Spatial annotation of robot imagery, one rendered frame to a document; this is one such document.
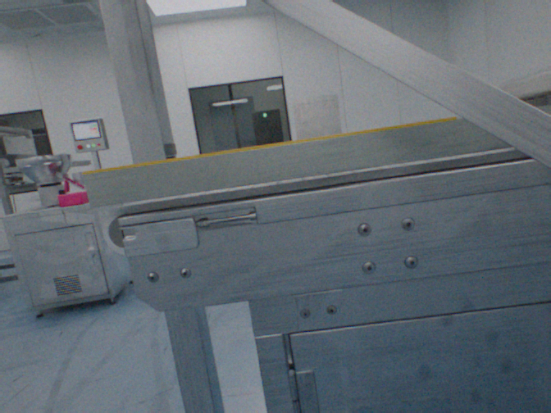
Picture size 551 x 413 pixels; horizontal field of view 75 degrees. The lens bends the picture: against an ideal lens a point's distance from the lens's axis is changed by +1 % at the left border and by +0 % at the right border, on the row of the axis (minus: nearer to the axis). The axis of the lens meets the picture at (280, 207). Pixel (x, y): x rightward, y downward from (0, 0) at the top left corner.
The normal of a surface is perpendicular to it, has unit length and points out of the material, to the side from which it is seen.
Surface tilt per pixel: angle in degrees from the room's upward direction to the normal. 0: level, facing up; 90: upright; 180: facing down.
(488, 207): 90
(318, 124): 90
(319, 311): 90
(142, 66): 90
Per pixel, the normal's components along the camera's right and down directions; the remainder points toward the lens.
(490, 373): -0.03, 0.16
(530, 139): -0.57, 0.15
